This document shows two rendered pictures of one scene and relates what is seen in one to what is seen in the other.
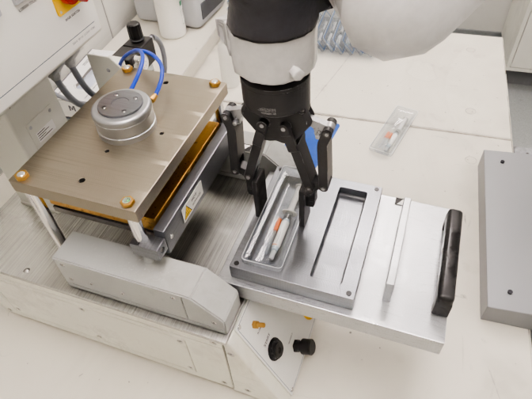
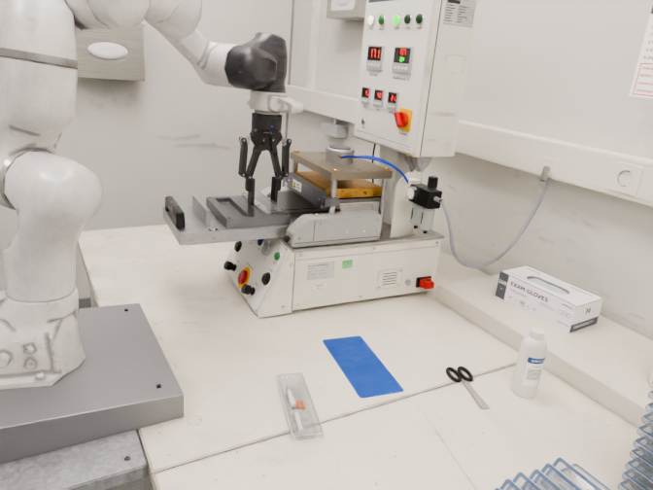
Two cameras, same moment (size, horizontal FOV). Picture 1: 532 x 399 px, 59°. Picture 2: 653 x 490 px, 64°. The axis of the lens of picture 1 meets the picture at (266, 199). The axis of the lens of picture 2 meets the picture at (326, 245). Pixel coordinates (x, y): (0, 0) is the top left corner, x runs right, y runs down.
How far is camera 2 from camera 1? 1.72 m
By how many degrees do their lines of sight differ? 99
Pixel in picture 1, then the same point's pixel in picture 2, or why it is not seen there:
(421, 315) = not seen: hidden behind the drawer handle
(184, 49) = (611, 375)
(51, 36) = (392, 132)
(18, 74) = (377, 133)
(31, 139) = not seen: hidden behind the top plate
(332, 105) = (396, 416)
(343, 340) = (215, 289)
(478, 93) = not seen: outside the picture
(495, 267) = (140, 318)
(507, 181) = (148, 370)
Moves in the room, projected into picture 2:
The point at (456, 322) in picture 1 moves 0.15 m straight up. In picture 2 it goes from (154, 312) to (153, 256)
